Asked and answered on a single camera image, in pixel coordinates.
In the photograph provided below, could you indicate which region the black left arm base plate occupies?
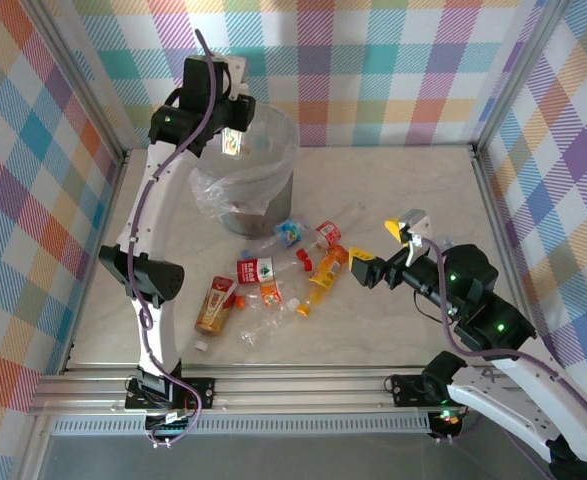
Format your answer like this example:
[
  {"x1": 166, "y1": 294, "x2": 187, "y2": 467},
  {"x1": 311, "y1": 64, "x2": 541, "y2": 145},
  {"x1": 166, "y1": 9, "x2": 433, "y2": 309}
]
[{"x1": 125, "y1": 377, "x2": 217, "y2": 412}]

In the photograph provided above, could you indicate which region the orange juice bottle yellow label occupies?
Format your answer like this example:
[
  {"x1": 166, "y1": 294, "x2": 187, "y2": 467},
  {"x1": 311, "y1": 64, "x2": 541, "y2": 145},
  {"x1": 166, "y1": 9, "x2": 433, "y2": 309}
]
[{"x1": 295, "y1": 243, "x2": 350, "y2": 319}]

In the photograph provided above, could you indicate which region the water bottle red green label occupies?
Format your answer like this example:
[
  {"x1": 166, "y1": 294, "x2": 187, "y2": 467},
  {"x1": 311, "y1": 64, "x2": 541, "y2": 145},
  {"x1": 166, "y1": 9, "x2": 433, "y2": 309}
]
[{"x1": 235, "y1": 255, "x2": 314, "y2": 286}]

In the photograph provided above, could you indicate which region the brown tea bottle gold label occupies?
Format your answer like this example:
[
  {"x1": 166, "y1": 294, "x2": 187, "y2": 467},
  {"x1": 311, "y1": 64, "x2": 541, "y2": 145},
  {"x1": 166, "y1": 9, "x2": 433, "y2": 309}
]
[{"x1": 193, "y1": 275, "x2": 238, "y2": 351}]

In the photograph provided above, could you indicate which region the long aluminium base rail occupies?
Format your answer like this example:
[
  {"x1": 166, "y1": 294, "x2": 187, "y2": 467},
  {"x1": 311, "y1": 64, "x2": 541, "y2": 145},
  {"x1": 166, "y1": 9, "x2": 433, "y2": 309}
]
[{"x1": 27, "y1": 363, "x2": 582, "y2": 417}]

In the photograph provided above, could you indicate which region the grey metal mesh bin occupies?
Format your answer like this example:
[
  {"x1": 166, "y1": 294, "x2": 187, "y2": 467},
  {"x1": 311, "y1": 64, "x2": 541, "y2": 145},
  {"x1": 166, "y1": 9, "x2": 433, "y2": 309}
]
[{"x1": 190, "y1": 102, "x2": 302, "y2": 241}]

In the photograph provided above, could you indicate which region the aluminium table side rail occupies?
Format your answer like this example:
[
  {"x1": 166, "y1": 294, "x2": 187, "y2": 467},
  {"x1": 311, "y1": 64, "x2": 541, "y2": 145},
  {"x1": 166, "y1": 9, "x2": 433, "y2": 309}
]
[
  {"x1": 60, "y1": 147, "x2": 134, "y2": 376},
  {"x1": 470, "y1": 144, "x2": 554, "y2": 374}
]

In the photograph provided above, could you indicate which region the wired terminal connector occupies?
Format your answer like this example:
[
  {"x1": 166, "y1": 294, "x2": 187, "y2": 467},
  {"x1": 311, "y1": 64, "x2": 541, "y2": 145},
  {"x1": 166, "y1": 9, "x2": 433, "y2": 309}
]
[{"x1": 145, "y1": 408, "x2": 197, "y2": 449}]

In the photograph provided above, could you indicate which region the crushed bottle colourful blue label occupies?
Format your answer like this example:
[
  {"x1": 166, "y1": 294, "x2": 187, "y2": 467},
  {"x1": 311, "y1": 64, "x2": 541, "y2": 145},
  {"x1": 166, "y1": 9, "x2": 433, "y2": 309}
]
[{"x1": 242, "y1": 215, "x2": 310, "y2": 259}]

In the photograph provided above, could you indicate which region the cola bottle red label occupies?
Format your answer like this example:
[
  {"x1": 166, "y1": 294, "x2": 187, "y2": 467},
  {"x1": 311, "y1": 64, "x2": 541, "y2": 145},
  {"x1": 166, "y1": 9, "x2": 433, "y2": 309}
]
[{"x1": 295, "y1": 219, "x2": 344, "y2": 260}]

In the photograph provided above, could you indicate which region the small bottle orange cap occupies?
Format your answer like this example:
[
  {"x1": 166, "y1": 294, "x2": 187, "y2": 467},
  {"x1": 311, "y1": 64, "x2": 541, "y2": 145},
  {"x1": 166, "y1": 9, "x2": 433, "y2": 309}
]
[{"x1": 234, "y1": 279, "x2": 282, "y2": 312}]

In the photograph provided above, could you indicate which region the aluminium upright frame post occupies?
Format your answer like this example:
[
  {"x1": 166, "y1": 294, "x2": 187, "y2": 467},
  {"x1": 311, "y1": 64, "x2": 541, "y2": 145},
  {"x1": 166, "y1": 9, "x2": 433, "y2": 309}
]
[
  {"x1": 20, "y1": 0, "x2": 134, "y2": 156},
  {"x1": 470, "y1": 0, "x2": 574, "y2": 156}
]

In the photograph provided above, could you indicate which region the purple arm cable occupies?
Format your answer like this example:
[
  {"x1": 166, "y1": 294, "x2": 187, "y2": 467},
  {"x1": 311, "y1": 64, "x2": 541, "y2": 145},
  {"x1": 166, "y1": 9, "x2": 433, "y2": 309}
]
[
  {"x1": 125, "y1": 28, "x2": 220, "y2": 449},
  {"x1": 425, "y1": 237, "x2": 587, "y2": 441}
]

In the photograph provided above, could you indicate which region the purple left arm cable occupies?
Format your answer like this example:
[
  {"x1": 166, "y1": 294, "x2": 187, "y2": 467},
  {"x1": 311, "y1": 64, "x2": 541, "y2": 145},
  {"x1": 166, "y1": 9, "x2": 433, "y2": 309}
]
[{"x1": 125, "y1": 28, "x2": 220, "y2": 449}]

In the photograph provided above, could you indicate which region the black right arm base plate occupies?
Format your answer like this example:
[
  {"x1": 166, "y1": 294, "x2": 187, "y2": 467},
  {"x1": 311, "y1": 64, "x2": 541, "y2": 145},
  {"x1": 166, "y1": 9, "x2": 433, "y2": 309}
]
[{"x1": 387, "y1": 370, "x2": 454, "y2": 409}]

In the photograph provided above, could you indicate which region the grey slotted cable duct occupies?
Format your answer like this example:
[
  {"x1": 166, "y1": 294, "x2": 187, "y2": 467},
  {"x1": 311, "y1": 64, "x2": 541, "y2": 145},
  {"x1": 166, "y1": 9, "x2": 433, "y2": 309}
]
[{"x1": 52, "y1": 417, "x2": 432, "y2": 435}]

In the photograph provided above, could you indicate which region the clear plastic bin liner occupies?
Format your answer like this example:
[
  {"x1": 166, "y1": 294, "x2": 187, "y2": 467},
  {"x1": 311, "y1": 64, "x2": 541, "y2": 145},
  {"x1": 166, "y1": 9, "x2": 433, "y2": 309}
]
[{"x1": 188, "y1": 102, "x2": 302, "y2": 221}]

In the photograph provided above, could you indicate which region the crushed clear bottle white cap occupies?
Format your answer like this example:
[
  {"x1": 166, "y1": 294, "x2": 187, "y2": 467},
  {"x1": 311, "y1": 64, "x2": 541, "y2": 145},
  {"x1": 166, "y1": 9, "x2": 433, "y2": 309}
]
[{"x1": 238, "y1": 295, "x2": 302, "y2": 347}]

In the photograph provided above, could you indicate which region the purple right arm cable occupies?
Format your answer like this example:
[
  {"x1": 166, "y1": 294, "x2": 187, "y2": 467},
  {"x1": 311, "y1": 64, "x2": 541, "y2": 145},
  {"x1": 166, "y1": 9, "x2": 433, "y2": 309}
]
[{"x1": 425, "y1": 237, "x2": 587, "y2": 441}]

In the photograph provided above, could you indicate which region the clear bottle bird label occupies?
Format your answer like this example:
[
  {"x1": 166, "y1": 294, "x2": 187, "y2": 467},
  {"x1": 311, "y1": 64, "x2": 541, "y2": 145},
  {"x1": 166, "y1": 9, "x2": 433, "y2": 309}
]
[{"x1": 219, "y1": 125, "x2": 254, "y2": 160}]

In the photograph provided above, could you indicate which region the small lit controller board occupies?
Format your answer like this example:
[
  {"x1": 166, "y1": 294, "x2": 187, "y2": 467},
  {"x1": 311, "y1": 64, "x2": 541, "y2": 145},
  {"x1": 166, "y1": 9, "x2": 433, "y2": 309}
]
[{"x1": 432, "y1": 407, "x2": 467, "y2": 426}]

